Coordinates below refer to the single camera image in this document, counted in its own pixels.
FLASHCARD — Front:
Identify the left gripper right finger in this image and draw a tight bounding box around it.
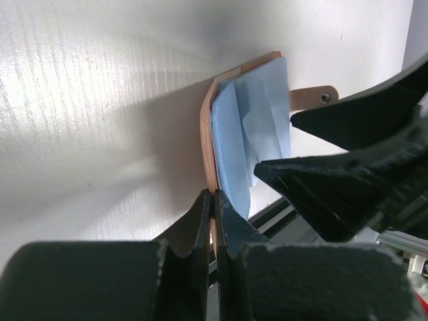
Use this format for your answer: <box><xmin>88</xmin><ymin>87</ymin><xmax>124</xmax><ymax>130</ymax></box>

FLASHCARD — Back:
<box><xmin>215</xmin><ymin>191</ymin><xmax>418</xmax><ymax>320</ymax></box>

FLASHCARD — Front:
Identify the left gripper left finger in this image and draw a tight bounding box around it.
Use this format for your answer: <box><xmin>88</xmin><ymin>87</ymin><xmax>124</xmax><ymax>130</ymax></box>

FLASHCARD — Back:
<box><xmin>1</xmin><ymin>190</ymin><xmax>211</xmax><ymax>320</ymax></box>

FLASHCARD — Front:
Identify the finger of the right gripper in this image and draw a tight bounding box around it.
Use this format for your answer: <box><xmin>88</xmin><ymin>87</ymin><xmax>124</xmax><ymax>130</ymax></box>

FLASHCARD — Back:
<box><xmin>290</xmin><ymin>54</ymin><xmax>427</xmax><ymax>150</ymax></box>
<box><xmin>255</xmin><ymin>116</ymin><xmax>427</xmax><ymax>242</ymax></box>

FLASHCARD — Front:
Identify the brown leather card holder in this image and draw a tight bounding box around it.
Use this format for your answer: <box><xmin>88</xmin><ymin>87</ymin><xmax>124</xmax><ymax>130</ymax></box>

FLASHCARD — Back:
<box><xmin>200</xmin><ymin>51</ymin><xmax>339</xmax><ymax>219</ymax></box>

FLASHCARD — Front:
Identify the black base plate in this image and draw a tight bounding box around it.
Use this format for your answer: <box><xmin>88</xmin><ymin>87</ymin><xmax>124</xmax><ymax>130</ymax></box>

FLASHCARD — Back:
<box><xmin>249</xmin><ymin>198</ymin><xmax>323</xmax><ymax>243</ymax></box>

